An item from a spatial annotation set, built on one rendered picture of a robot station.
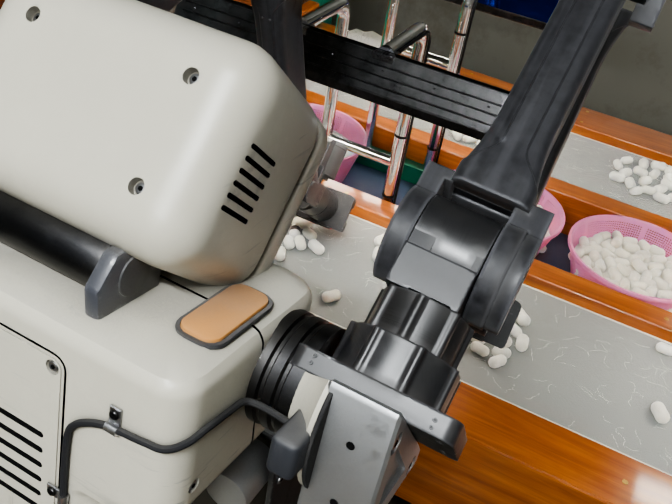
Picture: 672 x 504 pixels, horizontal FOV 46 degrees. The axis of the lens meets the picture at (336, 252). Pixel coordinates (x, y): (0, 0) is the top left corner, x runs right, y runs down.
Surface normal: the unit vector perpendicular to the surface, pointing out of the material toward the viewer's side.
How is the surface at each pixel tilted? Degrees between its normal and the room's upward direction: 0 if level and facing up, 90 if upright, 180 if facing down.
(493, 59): 90
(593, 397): 0
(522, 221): 33
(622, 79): 90
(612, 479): 0
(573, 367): 0
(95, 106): 48
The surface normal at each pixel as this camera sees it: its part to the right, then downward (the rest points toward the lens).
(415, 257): -0.10, -0.33
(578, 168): 0.14, -0.80
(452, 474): -0.45, 0.47
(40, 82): -0.26, -0.19
